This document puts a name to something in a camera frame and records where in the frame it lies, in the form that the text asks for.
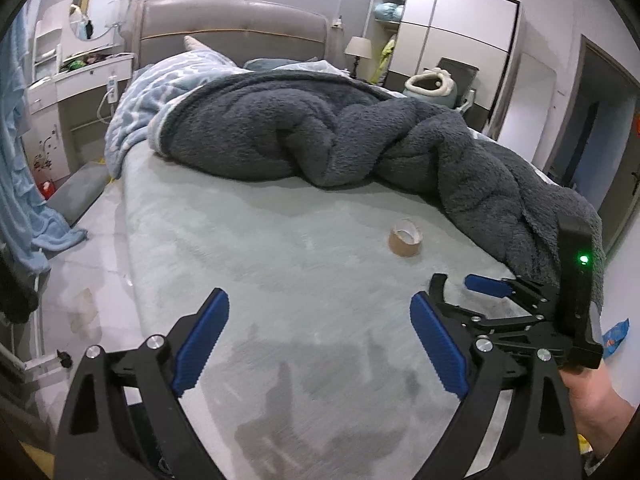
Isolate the round mirror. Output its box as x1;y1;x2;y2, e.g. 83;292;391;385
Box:
68;0;132;41

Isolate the white wardrobe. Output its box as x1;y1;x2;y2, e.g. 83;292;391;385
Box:
361;0;521;133

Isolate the grey door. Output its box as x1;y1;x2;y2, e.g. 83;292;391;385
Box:
597;105;640;266

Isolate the person's right forearm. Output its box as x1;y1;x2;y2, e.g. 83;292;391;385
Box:
560;360;640;476

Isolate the table lamp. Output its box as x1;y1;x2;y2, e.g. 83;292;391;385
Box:
344;36;372;80

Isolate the grey fleece blanket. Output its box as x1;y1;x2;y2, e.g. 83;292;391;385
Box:
165;71;607;306

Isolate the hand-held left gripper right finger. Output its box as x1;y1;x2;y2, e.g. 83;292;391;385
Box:
409;291;583;480

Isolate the white dressing table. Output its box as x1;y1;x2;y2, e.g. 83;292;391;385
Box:
27;27;136;181

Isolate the bed with grey-green sheet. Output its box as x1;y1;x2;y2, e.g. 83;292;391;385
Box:
85;145;566;480

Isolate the white stand with black knob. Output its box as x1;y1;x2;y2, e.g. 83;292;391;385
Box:
20;350;71;376

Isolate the blue patterned quilt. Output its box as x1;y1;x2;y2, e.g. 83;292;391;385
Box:
104;49;351;178

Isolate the dark chair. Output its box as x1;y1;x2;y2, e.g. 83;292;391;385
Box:
435;57;480;111

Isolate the blue plush toy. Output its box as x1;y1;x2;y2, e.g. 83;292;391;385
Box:
374;2;405;23

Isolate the yellow-green garment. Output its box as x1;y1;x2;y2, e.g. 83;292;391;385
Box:
376;35;398;86

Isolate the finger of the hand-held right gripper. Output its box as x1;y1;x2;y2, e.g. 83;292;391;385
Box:
464;273;560;317
428;273;556;356

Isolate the dark cloth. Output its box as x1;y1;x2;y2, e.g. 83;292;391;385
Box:
0;245;40;325

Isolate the white and teal pet bed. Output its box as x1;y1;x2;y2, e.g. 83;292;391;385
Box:
402;67;457;108

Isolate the grey bench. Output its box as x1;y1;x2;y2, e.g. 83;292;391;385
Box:
46;161;110;226

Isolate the blue packet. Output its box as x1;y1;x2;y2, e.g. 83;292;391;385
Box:
601;319;632;358

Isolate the beige padded headboard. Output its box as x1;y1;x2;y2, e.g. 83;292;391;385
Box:
131;0;331;73

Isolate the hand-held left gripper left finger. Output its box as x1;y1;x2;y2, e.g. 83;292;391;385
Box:
54;287;231;480

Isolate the grey-blue pillow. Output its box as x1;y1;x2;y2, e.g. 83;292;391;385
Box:
244;57;321;72

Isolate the brown tape roll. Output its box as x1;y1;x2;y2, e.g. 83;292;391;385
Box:
388;218;422;258

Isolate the light blue hanging cloth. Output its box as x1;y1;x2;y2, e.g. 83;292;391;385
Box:
0;10;88;273

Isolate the white pillow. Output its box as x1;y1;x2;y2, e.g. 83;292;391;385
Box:
182;35;236;66

